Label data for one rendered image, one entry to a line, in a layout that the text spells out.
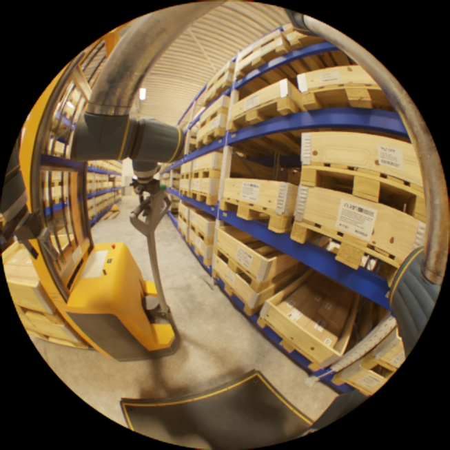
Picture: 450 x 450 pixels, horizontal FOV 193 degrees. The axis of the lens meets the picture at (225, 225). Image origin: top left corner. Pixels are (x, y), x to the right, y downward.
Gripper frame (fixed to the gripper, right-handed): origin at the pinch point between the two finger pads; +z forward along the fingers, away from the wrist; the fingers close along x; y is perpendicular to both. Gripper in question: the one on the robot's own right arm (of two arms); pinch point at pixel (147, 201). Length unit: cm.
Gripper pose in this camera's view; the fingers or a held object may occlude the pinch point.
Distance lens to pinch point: 69.1
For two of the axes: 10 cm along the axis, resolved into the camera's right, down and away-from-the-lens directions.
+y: -2.2, 6.8, -7.0
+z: -3.1, 6.3, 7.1
